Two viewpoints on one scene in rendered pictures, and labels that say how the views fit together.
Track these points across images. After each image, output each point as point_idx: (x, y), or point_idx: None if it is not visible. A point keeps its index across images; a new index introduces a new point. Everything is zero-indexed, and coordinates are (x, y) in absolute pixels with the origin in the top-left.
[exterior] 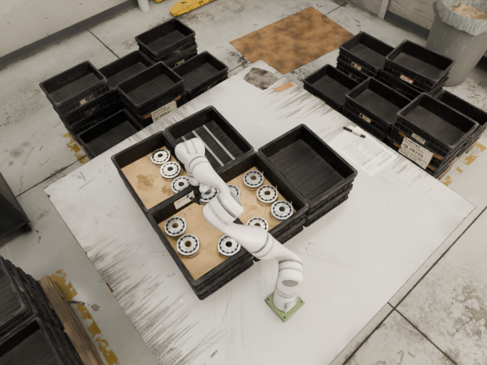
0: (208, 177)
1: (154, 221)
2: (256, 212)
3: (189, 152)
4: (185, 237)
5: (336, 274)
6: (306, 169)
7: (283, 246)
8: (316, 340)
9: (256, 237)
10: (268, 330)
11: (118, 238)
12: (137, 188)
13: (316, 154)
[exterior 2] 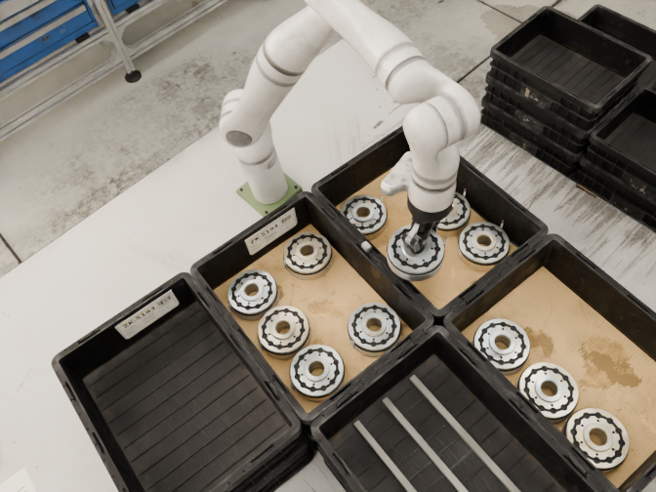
0: (371, 10)
1: (526, 215)
2: (310, 296)
3: (436, 96)
4: (456, 222)
5: (173, 239)
6: (180, 420)
7: (243, 93)
8: (226, 150)
9: (281, 24)
10: (297, 155)
11: (617, 277)
12: (620, 343)
13: (141, 475)
